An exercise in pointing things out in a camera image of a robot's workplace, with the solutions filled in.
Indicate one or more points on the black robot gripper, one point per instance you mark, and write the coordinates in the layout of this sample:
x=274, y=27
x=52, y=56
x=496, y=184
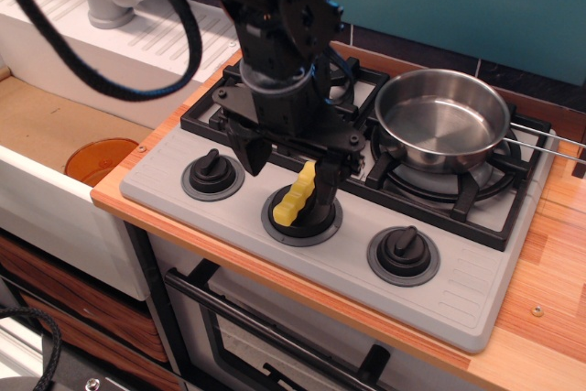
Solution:
x=265, y=112

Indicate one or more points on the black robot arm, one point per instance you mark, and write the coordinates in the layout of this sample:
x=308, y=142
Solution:
x=283, y=39

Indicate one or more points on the black middle stove knob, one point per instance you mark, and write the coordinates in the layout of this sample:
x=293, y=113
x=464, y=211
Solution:
x=315, y=223

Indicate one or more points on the black stove knob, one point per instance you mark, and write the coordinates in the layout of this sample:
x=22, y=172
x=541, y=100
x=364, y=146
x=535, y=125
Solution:
x=212, y=177
x=315, y=223
x=403, y=256

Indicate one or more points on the black left stove knob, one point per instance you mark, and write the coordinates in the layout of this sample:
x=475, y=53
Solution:
x=212, y=177

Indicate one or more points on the grey toy stove top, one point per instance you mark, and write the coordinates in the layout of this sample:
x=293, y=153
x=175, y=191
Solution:
x=459, y=305

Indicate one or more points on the black right stove knob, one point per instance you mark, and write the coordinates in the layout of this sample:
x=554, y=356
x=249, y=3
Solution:
x=403, y=256

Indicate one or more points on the stainless steel pan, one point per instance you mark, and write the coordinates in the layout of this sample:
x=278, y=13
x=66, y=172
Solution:
x=445, y=122

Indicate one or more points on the black left burner grate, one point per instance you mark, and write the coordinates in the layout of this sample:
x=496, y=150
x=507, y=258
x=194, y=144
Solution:
x=206, y=118

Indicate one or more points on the black burner grate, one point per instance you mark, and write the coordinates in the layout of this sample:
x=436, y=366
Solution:
x=206, y=118
x=492, y=204

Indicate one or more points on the black right burner grate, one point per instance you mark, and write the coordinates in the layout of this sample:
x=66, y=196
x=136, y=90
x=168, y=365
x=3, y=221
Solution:
x=492, y=204

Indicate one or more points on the orange plastic plate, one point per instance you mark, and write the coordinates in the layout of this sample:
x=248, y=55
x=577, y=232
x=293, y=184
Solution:
x=92, y=162

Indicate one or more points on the wooden drawer fronts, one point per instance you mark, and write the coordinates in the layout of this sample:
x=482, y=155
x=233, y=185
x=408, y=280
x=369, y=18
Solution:
x=94, y=318

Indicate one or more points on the oven door with handle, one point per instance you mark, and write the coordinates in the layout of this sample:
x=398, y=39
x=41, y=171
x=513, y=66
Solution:
x=263, y=356

